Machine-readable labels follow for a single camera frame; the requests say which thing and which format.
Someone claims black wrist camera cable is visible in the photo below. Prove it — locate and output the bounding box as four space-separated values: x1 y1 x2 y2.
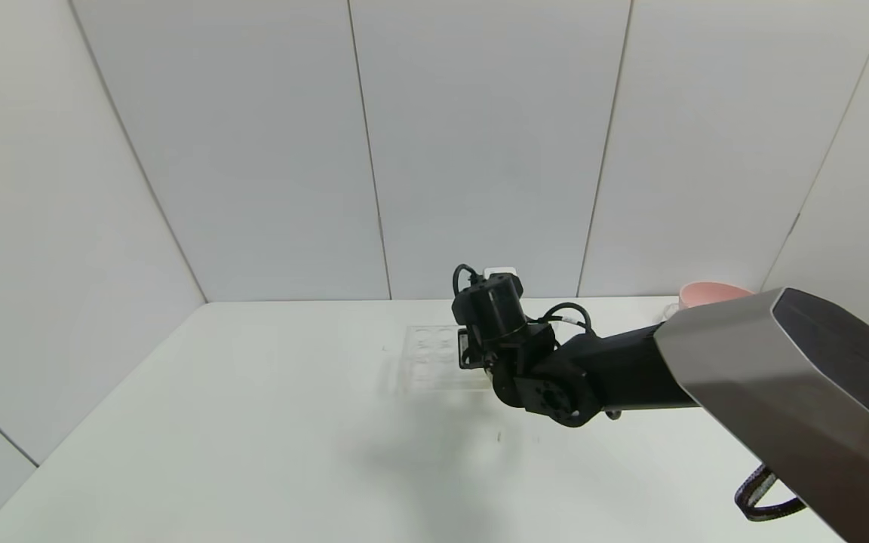
453 264 595 337

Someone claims clear plastic test tube rack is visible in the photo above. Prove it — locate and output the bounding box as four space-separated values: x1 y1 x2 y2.
397 324 493 394

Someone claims pink bowl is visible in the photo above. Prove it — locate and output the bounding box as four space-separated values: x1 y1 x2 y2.
680 282 757 310

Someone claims black braided cable sleeve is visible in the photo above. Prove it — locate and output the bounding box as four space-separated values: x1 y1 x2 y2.
735 464 809 523

